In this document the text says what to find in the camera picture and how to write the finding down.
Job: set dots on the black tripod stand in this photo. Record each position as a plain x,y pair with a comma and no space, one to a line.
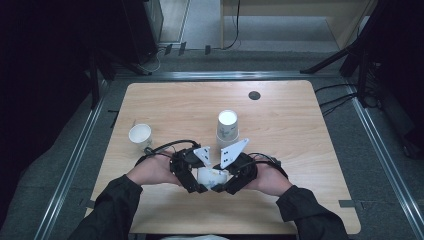
326,61

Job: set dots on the printed white paper cup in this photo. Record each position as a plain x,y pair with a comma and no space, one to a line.
213,181
140,135

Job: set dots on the grey tape strip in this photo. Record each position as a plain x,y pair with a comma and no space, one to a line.
90,203
348,203

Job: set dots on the dark curtain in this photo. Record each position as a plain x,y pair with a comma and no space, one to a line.
40,83
406,50

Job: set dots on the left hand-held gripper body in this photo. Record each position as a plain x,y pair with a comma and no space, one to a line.
185,165

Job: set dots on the person's right hand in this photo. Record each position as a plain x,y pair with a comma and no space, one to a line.
271,180

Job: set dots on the dark floor bracket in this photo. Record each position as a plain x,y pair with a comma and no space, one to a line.
168,49
182,48
207,50

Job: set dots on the black metal stand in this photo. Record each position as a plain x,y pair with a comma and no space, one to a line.
94,83

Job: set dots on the person's grey clothing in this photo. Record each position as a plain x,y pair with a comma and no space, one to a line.
195,237

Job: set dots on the black computer tower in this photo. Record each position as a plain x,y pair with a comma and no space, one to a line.
140,30

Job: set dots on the metal floor rail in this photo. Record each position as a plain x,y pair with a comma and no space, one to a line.
216,75
68,176
383,160

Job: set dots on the stack of white paper cups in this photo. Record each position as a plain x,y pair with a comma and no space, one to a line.
227,128

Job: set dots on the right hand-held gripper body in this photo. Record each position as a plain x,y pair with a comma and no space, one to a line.
245,168

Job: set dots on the person's left hand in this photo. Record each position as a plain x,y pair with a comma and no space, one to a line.
153,171

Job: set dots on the black round table grommet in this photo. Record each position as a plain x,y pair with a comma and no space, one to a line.
254,95

